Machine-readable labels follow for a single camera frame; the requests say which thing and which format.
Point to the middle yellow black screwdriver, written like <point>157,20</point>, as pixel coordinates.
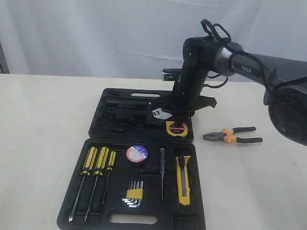
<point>98,171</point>

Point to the orange black combination pliers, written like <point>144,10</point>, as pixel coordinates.
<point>228,136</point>

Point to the black plastic tool case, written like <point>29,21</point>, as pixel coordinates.
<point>118,136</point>

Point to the adjustable wrench silver head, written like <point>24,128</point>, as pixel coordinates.
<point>133,116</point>

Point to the black electrical tape roll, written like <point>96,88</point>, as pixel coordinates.
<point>137,153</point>

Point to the yellow black utility knife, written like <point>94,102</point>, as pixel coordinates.
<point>183,180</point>

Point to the claw hammer black handle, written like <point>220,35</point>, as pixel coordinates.
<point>112,99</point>

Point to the white backdrop curtain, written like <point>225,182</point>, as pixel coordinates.
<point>139,38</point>

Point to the hex key set yellow holder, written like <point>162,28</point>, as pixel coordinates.
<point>134,194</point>

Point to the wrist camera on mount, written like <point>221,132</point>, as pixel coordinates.
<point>171,74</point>

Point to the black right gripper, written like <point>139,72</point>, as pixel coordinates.
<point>186,93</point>

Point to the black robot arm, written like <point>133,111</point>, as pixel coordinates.
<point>285,81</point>

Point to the small yellow black screwdriver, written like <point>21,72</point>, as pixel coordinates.
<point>110,167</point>

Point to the large yellow black screwdriver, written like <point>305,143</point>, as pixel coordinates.
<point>86,171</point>

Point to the voltage tester screwdriver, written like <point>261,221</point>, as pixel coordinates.
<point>162,170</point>

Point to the yellow tape measure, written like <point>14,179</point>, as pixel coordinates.
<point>176,130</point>

